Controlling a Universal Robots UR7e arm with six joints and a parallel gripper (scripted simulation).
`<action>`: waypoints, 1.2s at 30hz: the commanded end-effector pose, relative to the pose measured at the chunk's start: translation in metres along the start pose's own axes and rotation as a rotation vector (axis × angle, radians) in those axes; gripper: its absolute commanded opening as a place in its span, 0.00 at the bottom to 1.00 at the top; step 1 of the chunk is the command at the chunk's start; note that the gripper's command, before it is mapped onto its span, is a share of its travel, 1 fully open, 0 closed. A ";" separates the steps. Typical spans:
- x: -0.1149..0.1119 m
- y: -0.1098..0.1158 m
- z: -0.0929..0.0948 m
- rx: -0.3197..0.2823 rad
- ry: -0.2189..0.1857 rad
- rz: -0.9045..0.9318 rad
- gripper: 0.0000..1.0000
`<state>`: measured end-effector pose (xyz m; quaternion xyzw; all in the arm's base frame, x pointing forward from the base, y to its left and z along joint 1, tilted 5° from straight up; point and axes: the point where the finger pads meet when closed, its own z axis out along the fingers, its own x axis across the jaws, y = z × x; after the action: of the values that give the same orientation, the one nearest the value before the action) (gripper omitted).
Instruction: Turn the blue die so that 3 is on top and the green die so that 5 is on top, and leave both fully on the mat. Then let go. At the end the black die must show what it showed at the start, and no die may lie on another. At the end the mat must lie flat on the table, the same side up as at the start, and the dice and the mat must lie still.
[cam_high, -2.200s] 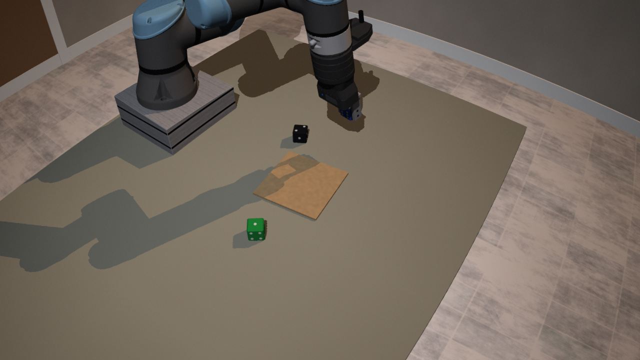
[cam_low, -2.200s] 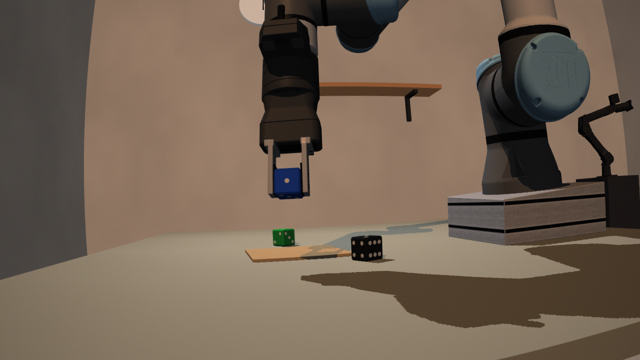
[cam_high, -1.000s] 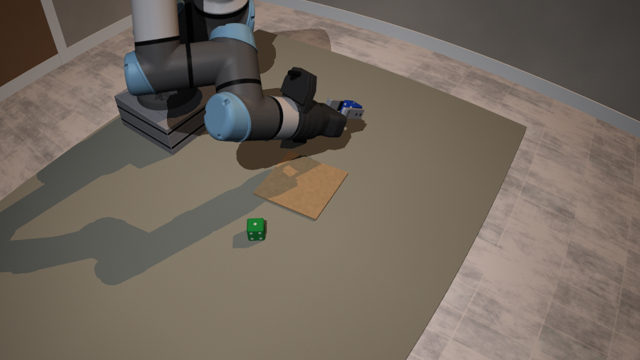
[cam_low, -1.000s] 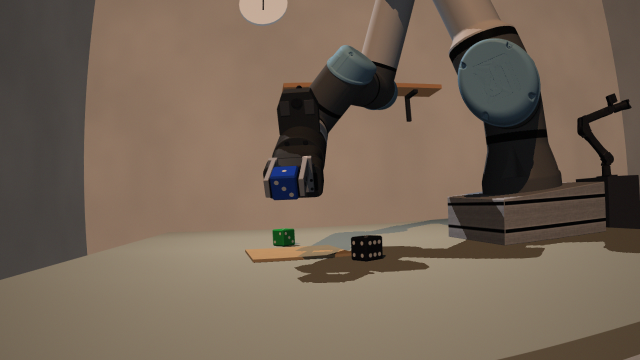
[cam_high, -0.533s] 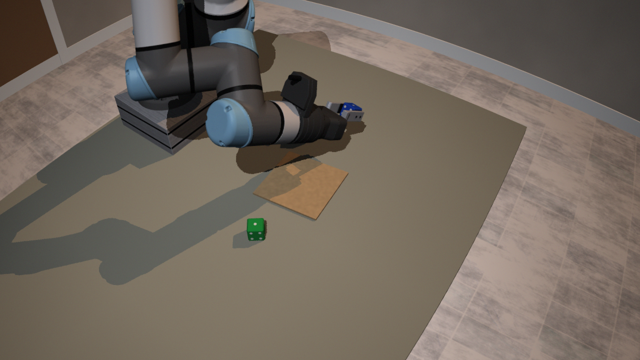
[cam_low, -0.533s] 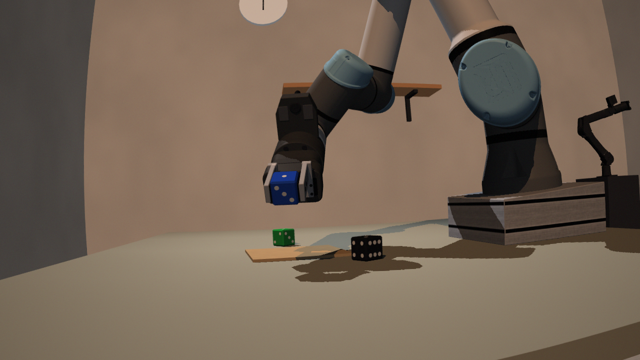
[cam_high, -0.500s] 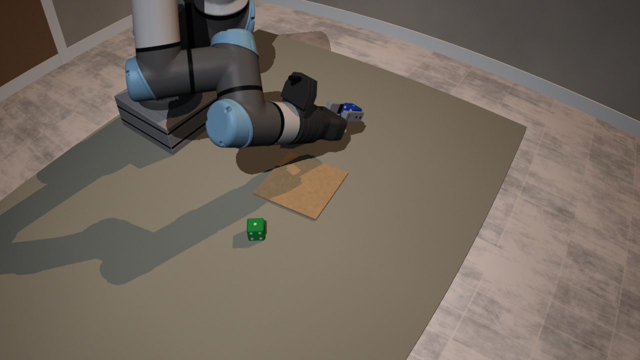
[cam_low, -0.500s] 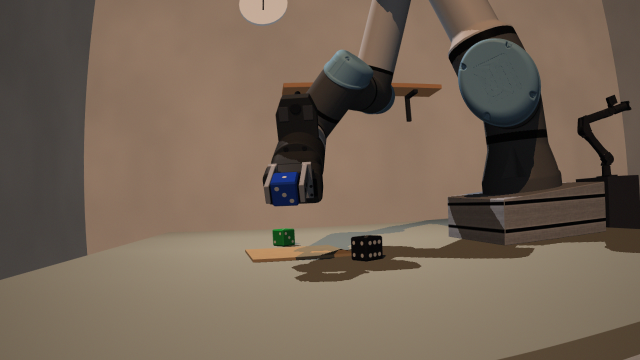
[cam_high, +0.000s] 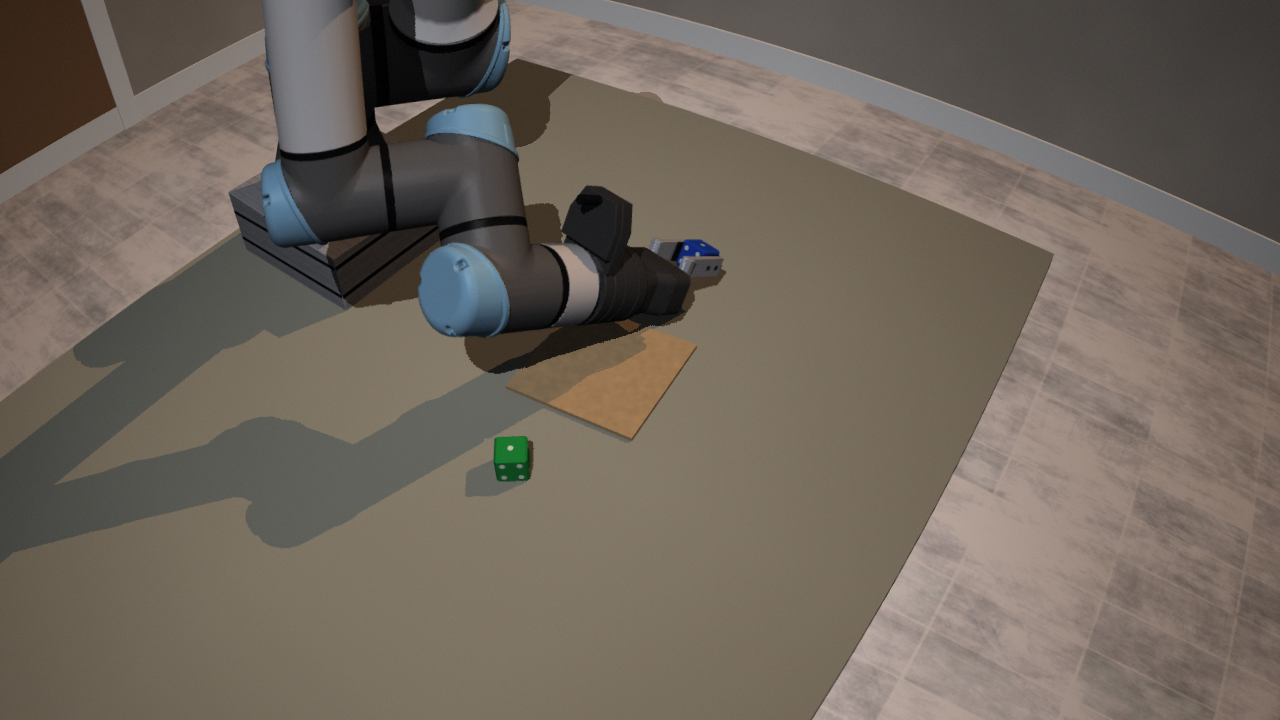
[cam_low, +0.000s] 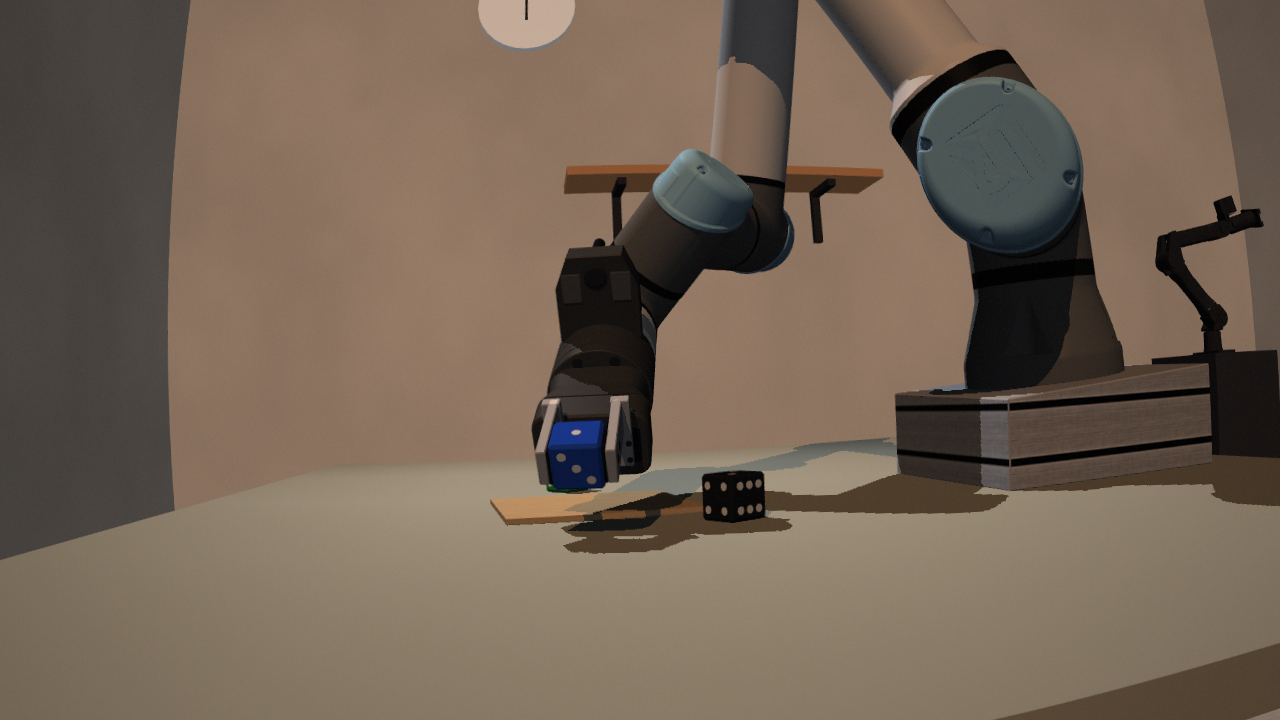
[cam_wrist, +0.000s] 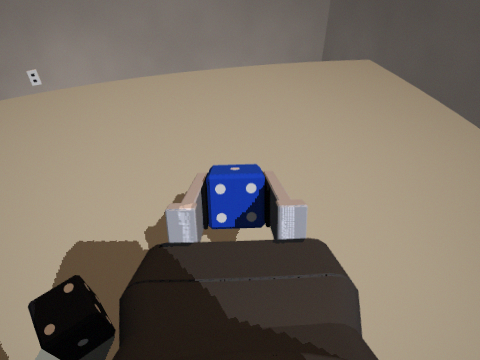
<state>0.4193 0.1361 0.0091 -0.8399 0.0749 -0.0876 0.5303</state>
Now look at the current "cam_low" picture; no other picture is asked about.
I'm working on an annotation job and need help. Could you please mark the blue die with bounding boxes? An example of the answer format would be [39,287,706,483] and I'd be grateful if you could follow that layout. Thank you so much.
[548,421,605,489]

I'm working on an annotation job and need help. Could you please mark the tan flat mat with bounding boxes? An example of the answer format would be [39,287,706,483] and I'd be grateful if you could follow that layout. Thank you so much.
[490,489,703,525]

